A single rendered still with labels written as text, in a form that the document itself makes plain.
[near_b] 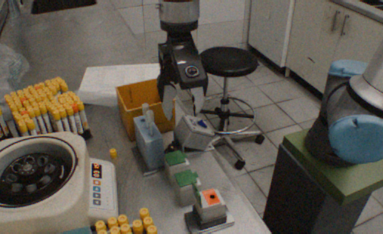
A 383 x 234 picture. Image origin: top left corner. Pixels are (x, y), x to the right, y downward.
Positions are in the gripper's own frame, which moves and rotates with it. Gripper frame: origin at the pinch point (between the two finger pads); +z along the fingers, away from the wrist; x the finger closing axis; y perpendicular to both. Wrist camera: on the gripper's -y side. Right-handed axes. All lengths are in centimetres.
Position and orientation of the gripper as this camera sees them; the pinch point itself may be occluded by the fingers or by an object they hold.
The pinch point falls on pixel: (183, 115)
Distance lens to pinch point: 68.8
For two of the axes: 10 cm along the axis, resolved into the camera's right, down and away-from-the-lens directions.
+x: -9.7, 1.5, -2.1
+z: 0.0, 8.2, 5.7
